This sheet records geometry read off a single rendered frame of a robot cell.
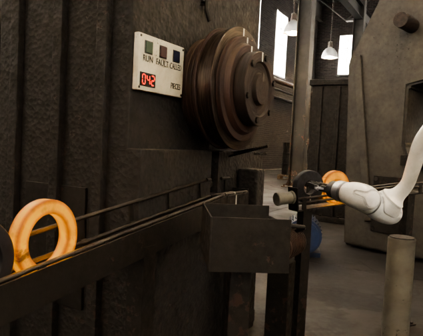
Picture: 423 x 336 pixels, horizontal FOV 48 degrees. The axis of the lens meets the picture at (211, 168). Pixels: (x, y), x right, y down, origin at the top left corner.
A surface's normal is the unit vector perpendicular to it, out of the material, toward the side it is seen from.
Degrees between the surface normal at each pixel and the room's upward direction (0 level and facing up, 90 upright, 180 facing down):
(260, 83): 90
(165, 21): 90
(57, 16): 90
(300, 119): 90
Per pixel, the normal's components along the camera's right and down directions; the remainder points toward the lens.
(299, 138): -0.49, 0.02
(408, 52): -0.69, 0.00
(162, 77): 0.87, 0.07
